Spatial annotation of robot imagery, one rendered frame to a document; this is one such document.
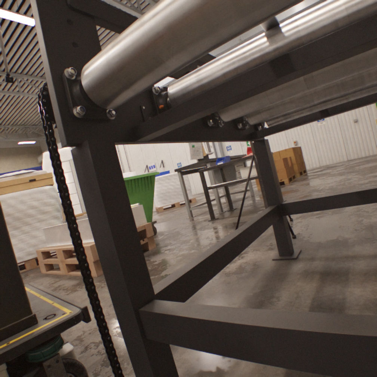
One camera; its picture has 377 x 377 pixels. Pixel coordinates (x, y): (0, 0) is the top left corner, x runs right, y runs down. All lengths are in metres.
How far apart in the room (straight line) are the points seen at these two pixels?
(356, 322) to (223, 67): 0.61
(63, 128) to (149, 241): 2.34
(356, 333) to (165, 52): 0.51
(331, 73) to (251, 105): 0.28
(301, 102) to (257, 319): 0.99
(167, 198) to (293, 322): 7.39
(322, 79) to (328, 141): 10.09
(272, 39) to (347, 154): 10.39
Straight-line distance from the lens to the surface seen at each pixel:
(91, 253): 2.40
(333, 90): 1.25
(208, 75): 0.75
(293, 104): 1.27
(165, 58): 0.49
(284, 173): 6.61
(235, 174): 5.14
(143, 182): 3.61
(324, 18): 0.68
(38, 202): 4.03
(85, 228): 2.71
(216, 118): 1.12
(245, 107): 1.02
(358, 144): 10.98
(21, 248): 4.04
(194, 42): 0.46
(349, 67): 0.97
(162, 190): 7.74
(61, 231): 3.12
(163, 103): 0.84
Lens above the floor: 0.59
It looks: 2 degrees down
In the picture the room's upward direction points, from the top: 14 degrees counter-clockwise
